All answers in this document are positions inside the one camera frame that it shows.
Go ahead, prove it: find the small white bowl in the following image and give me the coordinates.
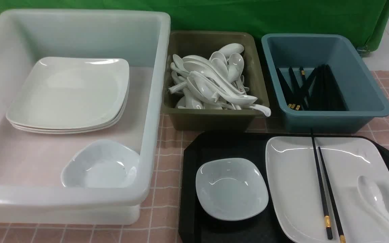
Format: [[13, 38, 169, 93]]
[[196, 158, 269, 221], [60, 139, 140, 188]]

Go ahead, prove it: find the large white rice plate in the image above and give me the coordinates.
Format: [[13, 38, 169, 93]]
[[266, 136, 389, 243]]

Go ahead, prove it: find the black chopstick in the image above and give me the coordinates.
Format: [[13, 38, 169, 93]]
[[318, 147, 346, 243], [310, 129, 333, 240]]

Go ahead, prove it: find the white ceramic spoon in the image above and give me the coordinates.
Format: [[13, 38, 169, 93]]
[[357, 175, 389, 227]]

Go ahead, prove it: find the top white plate in stack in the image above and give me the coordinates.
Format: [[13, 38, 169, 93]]
[[6, 57, 130, 130]]

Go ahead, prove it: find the white plate in stack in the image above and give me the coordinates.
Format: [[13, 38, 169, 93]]
[[10, 96, 128, 134], [6, 57, 130, 130], [12, 101, 127, 134]]

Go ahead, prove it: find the bottom white plate in stack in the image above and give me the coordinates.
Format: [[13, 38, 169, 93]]
[[12, 101, 127, 134]]

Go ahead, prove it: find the middle white plate in stack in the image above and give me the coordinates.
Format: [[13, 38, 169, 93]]
[[10, 96, 128, 134]]

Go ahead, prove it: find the pile of white spoons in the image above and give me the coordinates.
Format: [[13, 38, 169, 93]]
[[169, 51, 258, 110]]

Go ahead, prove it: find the white spoon overhanging bin edge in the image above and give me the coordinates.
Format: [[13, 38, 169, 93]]
[[239, 104, 271, 117]]

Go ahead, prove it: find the white spoon top of pile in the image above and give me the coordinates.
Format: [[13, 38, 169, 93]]
[[218, 43, 244, 58]]

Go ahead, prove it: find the olive green spoon bin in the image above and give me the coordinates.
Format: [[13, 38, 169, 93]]
[[161, 31, 270, 131]]

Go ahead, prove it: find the small white bowl in tub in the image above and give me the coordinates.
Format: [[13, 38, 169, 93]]
[[60, 139, 140, 188]]

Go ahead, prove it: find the pink checked tablecloth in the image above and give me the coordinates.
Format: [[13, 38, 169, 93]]
[[0, 71, 389, 243]]

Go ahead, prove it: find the large white plastic tub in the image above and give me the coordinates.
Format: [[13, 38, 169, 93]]
[[0, 9, 171, 225]]

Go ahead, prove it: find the bundle of black chopsticks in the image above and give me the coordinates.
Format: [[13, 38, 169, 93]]
[[276, 64, 348, 112]]

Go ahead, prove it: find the blue chopstick bin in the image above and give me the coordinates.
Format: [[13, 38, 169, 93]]
[[261, 33, 389, 133]]

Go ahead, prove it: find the green backdrop cloth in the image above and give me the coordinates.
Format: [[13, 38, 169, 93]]
[[0, 0, 389, 51]]

